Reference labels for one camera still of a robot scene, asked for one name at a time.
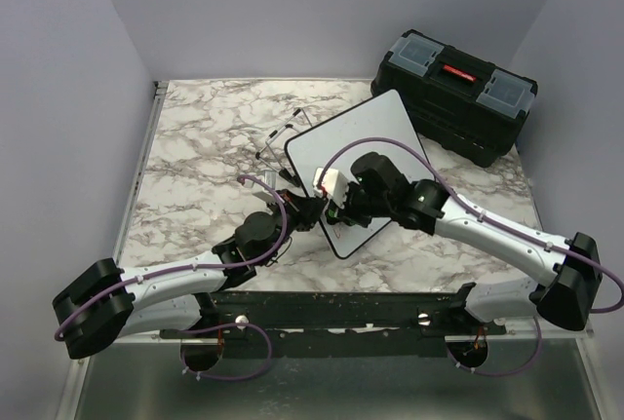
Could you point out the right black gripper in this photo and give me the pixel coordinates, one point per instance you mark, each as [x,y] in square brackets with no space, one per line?
[346,210]

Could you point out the white whiteboard with red writing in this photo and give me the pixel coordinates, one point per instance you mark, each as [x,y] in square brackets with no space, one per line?
[381,116]

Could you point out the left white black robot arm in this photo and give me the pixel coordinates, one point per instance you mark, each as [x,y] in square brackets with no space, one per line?
[168,296]

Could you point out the green black whiteboard eraser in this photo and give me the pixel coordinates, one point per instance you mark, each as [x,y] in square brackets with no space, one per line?
[332,211]

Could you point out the black front mounting rail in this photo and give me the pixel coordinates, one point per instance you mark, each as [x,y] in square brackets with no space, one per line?
[313,324]

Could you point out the black plastic toolbox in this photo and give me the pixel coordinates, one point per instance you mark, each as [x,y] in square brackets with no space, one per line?
[468,105]

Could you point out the black wire easel stand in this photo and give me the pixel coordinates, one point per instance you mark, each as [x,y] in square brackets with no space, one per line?
[272,153]

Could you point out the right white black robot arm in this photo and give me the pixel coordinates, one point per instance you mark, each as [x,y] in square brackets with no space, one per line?
[557,286]

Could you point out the aluminium frame extrusion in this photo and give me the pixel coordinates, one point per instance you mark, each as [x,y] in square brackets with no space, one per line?
[97,326]

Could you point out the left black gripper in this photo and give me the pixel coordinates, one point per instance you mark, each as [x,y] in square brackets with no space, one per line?
[304,210]

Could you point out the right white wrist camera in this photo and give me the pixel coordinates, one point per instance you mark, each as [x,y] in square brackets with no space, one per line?
[329,184]

